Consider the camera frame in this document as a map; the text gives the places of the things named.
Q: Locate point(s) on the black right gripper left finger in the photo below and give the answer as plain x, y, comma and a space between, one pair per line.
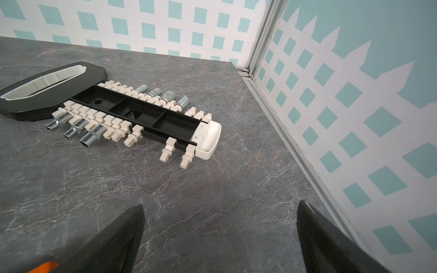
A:
113, 250

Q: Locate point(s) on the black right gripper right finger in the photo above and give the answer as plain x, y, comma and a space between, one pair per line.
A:
326, 249

